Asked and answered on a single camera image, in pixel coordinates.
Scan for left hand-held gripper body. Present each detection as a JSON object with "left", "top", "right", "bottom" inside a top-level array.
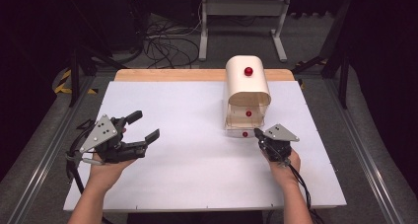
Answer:
[{"left": 67, "top": 114, "right": 147, "bottom": 166}]

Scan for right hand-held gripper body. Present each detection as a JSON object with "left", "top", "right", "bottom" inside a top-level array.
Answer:
[{"left": 257, "top": 123, "right": 301, "bottom": 163}]

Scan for clear drawer with white front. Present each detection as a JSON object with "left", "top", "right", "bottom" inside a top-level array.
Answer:
[{"left": 225, "top": 116, "right": 266, "bottom": 139}]

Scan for white cabinet with red knob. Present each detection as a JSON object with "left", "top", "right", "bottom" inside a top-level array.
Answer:
[{"left": 224, "top": 54, "right": 272, "bottom": 139}]

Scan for person's right hand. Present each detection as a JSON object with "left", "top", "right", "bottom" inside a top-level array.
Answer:
[{"left": 262, "top": 149, "right": 302, "bottom": 186}]

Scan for person's left hand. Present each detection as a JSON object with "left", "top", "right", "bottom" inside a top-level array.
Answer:
[{"left": 88, "top": 153, "right": 137, "bottom": 192}]

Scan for clear drawer with red knob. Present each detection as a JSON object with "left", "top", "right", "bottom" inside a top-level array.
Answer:
[{"left": 226, "top": 105, "right": 269, "bottom": 120}]

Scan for white board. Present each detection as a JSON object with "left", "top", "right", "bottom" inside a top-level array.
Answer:
[{"left": 63, "top": 80, "right": 348, "bottom": 213}]

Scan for wooden table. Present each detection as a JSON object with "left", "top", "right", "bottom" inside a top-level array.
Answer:
[{"left": 113, "top": 68, "right": 296, "bottom": 83}]

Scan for yellow and black striped tape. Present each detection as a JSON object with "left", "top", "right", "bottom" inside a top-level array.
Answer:
[{"left": 53, "top": 69, "right": 99, "bottom": 95}]

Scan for black tripod stand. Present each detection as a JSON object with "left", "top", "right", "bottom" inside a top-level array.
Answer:
[{"left": 65, "top": 0, "right": 129, "bottom": 109}]

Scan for black metal stand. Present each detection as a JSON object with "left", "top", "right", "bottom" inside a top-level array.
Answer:
[{"left": 292, "top": 0, "right": 353, "bottom": 110}]

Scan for person's dark clothing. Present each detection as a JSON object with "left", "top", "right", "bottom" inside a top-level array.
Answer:
[{"left": 127, "top": 211, "right": 264, "bottom": 224}]

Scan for black equipment case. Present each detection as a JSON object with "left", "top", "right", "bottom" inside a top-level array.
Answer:
[{"left": 92, "top": 0, "right": 147, "bottom": 52}]

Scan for thin black cable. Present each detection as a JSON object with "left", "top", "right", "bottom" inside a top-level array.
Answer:
[{"left": 76, "top": 118, "right": 97, "bottom": 133}]

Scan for left hand-held gripper cable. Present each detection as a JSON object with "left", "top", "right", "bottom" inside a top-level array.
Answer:
[{"left": 64, "top": 131, "right": 87, "bottom": 195}]

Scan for hand-held gripper cable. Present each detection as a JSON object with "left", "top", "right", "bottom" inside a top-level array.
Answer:
[
  {"left": 285, "top": 161, "right": 324, "bottom": 224},
  {"left": 64, "top": 131, "right": 87, "bottom": 195}
]

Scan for right hand-held gripper cable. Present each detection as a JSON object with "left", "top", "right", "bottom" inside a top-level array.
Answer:
[{"left": 285, "top": 161, "right": 324, "bottom": 224}]

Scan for aluminium rail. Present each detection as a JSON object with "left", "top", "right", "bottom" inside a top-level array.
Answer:
[
  {"left": 323, "top": 79, "right": 403, "bottom": 224},
  {"left": 6, "top": 75, "right": 97, "bottom": 224}
]

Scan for bundle of black cables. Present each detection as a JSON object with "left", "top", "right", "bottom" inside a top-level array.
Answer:
[{"left": 142, "top": 15, "right": 201, "bottom": 70}]

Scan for white metal stand frame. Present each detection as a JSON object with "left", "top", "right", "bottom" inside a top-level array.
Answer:
[{"left": 198, "top": 0, "right": 293, "bottom": 63}]

